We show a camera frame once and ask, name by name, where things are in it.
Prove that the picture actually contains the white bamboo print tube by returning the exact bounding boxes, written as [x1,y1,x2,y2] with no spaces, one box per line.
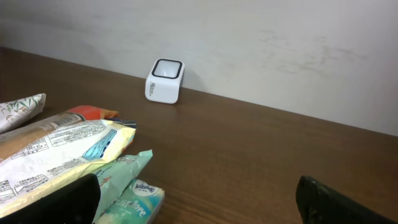
[1,93,47,134]

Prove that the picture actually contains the white yellow wipes bag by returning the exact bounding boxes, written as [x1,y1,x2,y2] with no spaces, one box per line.
[1,119,136,217]

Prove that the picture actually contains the teal wet wipes pack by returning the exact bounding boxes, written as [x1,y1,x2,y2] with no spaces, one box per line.
[92,150,153,223]

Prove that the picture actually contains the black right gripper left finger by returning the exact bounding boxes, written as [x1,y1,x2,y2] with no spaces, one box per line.
[1,174,101,224]

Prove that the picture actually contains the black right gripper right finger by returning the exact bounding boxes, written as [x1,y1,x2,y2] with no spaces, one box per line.
[295,175,397,224]

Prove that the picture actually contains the orange spaghetti package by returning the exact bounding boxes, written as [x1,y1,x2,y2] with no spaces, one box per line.
[1,105,119,161]

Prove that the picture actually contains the teal Kleenex tissue pack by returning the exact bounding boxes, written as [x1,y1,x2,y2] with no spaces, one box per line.
[95,179,165,224]

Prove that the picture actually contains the white barcode scanner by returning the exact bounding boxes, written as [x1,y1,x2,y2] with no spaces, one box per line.
[145,58,185,104]

